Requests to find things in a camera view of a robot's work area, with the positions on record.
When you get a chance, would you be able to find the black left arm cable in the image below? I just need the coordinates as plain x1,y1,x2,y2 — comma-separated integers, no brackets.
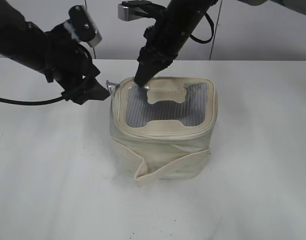
0,44,94,104

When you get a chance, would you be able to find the cream canvas zipper bag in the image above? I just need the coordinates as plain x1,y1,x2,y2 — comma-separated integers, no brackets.
110,77,218,187

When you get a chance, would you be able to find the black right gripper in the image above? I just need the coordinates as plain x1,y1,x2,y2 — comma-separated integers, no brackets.
134,14,193,84

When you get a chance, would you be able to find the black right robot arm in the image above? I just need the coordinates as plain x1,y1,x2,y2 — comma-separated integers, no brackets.
134,0,216,87

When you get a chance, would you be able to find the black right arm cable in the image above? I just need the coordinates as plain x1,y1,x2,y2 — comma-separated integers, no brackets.
189,9,216,45

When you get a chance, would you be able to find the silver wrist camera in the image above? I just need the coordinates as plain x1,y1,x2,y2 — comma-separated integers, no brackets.
68,5,102,48
117,0,166,22

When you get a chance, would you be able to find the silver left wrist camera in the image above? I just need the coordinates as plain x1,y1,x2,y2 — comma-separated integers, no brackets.
68,5,102,48

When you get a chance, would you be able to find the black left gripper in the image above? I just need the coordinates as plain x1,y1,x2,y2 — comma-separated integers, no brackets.
46,23,111,105

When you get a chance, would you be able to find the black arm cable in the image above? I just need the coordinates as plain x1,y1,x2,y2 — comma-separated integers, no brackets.
189,9,216,45
0,44,94,104

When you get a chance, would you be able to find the metal zipper pull with ring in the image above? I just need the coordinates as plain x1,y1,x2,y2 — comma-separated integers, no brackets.
105,80,120,92

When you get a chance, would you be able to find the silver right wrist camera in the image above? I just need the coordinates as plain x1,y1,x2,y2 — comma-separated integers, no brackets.
117,0,166,22

